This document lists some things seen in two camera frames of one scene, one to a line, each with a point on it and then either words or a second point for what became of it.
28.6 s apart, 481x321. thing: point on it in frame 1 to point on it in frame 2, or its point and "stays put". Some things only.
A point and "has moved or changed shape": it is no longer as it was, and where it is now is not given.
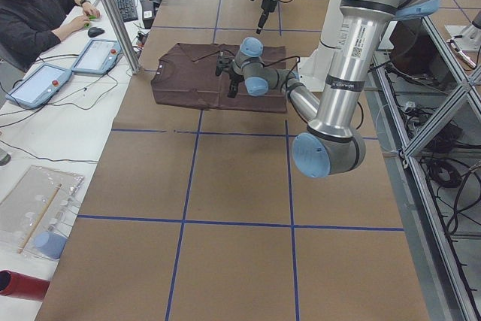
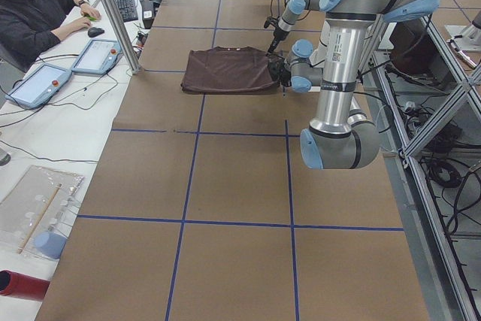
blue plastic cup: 51,244 stays put
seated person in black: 32,16 stays put
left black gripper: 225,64 to 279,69
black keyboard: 127,4 stays put
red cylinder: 17,284 stays put
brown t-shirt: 185,76 has moved or changed shape
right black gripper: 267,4 to 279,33
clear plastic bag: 35,212 stays put
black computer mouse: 94,31 stays put
